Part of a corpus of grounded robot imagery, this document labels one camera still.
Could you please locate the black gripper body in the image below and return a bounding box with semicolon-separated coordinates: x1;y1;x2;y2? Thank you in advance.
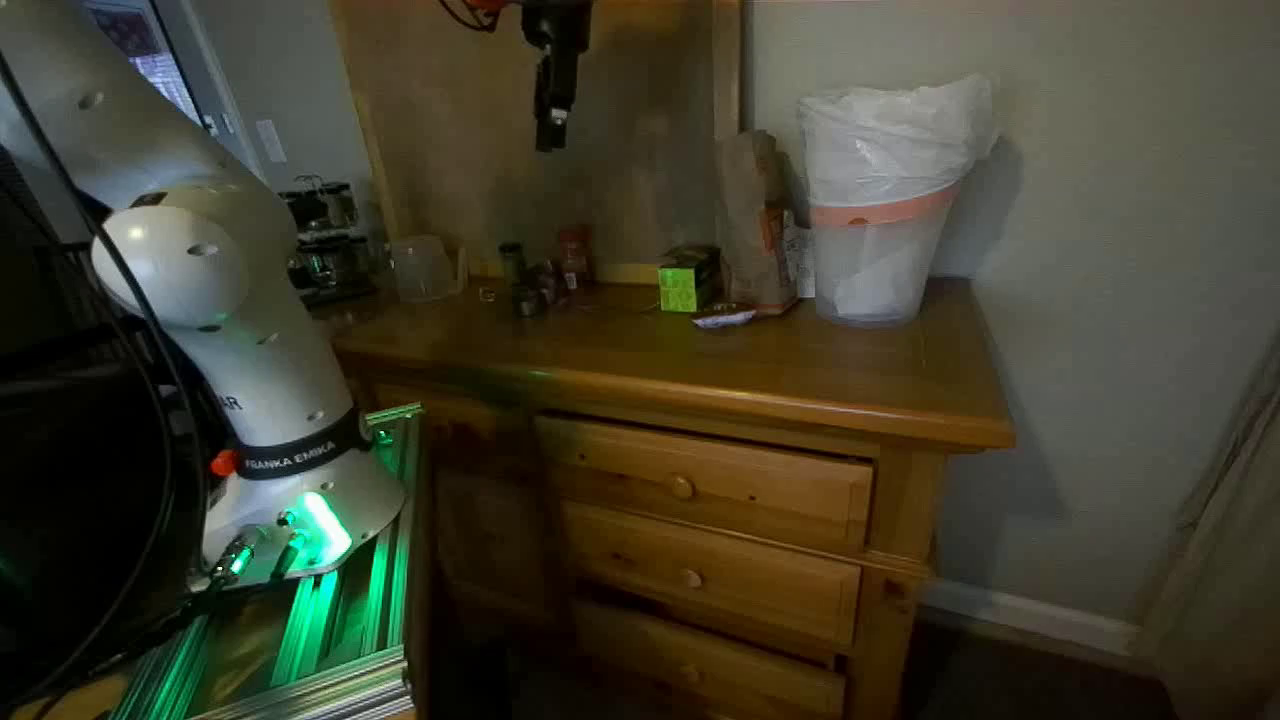
519;0;595;65

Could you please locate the green tea box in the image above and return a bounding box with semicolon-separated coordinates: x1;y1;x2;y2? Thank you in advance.
656;245;728;319

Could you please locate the tall wooden board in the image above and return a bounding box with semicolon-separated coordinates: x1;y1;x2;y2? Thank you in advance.
327;0;747;289

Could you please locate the red spice jar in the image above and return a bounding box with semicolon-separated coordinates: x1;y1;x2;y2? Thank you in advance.
554;219;599;297

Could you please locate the small dark bottle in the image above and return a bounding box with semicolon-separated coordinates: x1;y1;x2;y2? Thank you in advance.
497;238;534;293

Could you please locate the small dark figurine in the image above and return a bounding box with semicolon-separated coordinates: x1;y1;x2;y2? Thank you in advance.
508;262;564;325

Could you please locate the clear glass jar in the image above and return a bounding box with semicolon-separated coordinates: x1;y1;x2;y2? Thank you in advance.
386;233;461;304

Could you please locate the brown rough rock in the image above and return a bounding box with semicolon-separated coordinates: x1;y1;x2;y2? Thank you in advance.
713;126;804;319

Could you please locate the cluttered background shelf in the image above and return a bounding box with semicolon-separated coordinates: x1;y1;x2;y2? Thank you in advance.
275;175;389;312

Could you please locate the wooden dresser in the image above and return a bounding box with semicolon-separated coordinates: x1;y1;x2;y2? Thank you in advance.
327;272;1019;720

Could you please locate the white plastic bin liner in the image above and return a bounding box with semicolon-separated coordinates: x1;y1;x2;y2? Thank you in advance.
795;72;1006;210

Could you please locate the white trash bin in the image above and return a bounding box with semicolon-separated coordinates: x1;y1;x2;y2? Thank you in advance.
804;184;961;328

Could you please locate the large wooden dresser drawer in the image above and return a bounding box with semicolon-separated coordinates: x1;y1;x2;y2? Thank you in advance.
534;411;881;556

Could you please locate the medium wooden dresser drawer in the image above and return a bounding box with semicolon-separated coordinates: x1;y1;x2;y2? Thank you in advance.
557;498;870;653

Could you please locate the small wooden dresser drawer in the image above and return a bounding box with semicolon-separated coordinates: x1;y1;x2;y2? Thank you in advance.
568;597;854;720

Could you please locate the black monitor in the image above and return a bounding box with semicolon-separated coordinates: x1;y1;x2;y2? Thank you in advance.
0;144;210;712

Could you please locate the white baseboard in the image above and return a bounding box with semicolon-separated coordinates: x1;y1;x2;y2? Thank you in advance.
921;573;1144;673

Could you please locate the white wall light switch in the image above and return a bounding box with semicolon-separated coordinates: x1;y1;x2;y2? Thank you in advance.
247;116;292;170

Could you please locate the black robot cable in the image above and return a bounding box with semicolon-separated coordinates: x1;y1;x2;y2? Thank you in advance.
0;52;233;705

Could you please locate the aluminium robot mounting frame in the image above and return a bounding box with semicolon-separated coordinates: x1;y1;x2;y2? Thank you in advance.
110;403;432;720

